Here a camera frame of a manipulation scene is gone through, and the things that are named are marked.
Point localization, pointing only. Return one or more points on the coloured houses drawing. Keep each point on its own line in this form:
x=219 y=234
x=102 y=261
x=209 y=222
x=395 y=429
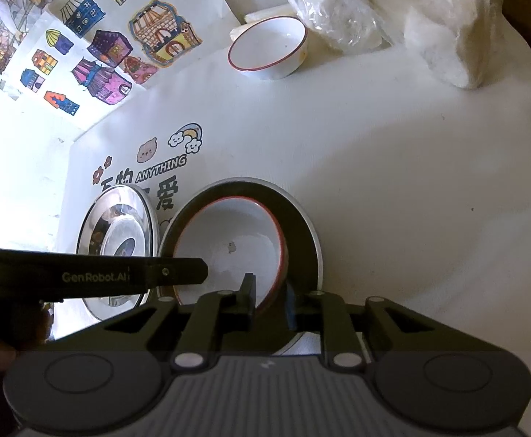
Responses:
x=124 y=41

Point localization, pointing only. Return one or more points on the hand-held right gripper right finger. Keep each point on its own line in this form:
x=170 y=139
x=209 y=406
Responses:
x=291 y=307

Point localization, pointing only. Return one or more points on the child with fan wall poster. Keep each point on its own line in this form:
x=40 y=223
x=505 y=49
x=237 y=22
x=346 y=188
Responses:
x=5 y=4

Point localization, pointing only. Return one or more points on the white bowl with red rim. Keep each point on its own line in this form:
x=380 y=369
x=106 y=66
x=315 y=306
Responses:
x=270 y=48
x=229 y=236

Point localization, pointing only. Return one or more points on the stainless steel bowl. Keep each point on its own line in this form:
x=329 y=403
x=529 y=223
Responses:
x=301 y=241

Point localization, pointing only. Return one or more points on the person's left hand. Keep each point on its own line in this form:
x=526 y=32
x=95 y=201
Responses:
x=1 y=350

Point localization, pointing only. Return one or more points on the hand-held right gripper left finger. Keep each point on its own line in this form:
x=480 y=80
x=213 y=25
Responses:
x=246 y=298

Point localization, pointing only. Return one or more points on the clear plastic bag white cups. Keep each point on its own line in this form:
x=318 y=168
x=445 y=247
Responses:
x=383 y=4

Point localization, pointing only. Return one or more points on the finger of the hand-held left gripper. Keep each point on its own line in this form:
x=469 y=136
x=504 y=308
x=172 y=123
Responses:
x=178 y=271

